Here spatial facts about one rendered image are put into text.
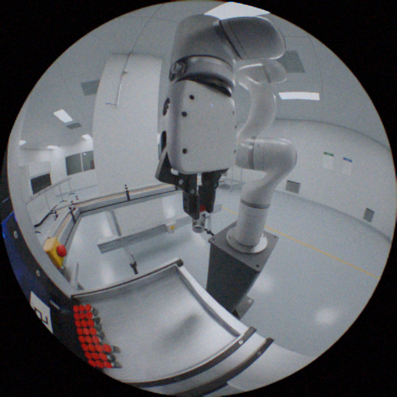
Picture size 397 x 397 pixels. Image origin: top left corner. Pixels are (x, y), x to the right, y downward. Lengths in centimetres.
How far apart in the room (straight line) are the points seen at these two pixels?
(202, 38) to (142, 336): 49
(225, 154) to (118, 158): 150
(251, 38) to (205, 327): 46
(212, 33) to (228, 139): 14
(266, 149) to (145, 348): 59
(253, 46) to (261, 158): 30
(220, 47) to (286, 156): 31
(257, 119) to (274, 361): 66
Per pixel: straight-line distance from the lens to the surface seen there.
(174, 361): 33
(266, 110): 46
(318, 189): 497
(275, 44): 17
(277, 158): 37
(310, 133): 506
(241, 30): 17
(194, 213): 16
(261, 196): 40
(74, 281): 53
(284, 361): 39
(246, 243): 50
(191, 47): 17
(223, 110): 15
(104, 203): 104
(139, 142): 163
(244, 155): 40
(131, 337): 35
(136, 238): 124
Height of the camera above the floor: 120
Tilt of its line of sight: 21 degrees down
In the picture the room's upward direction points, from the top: straight up
